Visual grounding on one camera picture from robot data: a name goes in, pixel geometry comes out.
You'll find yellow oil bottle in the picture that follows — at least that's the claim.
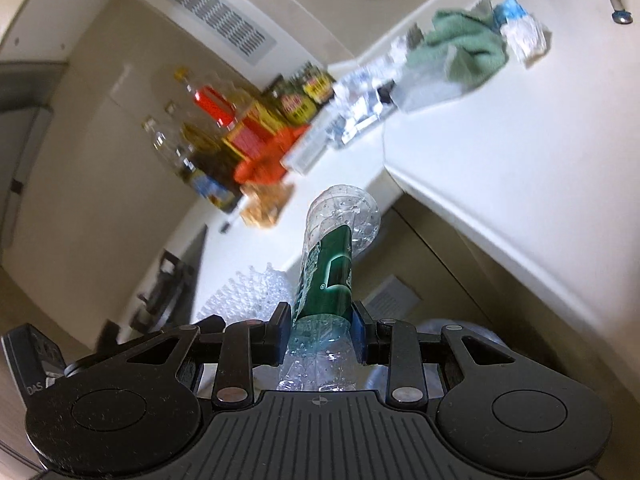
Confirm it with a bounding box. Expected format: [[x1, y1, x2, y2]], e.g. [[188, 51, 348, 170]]
[[164, 101, 221, 151]]

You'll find dark oil bottle blue label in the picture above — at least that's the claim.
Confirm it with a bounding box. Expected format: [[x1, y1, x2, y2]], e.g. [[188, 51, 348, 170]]
[[141, 116, 246, 213]]

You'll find brown crumpled wrapper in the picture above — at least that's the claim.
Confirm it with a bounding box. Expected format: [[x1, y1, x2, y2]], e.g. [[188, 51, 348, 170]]
[[239, 180, 296, 231]]

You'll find grey wall vent grille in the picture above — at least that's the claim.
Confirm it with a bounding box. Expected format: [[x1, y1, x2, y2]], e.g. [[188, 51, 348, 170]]
[[165, 0, 278, 67]]

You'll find silver foil wrapper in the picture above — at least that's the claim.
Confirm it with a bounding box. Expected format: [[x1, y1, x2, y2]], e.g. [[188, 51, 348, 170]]
[[327, 35, 426, 153]]

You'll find beige base cabinet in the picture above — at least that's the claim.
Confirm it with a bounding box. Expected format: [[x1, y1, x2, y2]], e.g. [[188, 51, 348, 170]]
[[350, 200, 616, 356]]

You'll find white waste bin with liner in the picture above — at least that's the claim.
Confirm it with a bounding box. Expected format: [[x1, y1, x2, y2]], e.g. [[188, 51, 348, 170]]
[[360, 317, 506, 393]]

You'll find blue face mask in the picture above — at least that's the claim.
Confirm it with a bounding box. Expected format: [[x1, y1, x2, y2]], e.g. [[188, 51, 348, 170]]
[[492, 0, 528, 31]]

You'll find green cloth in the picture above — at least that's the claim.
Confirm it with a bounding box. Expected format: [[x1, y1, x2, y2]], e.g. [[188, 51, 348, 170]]
[[395, 7, 511, 113]]

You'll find glass jar yellow label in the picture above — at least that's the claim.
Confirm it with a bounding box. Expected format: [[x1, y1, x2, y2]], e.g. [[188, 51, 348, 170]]
[[300, 62, 336, 106]]

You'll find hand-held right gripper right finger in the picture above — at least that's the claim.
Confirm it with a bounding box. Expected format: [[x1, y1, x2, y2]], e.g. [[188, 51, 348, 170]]
[[351, 301, 531, 406]]

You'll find black gas stove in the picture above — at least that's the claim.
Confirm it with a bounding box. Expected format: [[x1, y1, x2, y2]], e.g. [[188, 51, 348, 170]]
[[132, 225, 208, 333]]

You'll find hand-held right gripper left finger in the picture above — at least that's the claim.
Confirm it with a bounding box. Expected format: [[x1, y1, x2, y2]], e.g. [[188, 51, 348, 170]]
[[107, 304, 292, 408]]

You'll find orange plastic bag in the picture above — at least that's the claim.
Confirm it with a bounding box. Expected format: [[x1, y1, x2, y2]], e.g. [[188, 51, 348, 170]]
[[232, 125, 311, 186]]

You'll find clear plastic bottle green label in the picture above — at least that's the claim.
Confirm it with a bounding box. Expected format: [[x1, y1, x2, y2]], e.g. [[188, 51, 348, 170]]
[[277, 184, 382, 393]]

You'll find white crumpled tissue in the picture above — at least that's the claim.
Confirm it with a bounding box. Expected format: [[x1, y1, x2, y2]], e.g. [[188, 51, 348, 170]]
[[500, 12, 553, 68]]

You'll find clear bumpy plastic tray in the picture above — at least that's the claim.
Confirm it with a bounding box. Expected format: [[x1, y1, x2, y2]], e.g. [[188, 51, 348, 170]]
[[192, 260, 296, 333]]

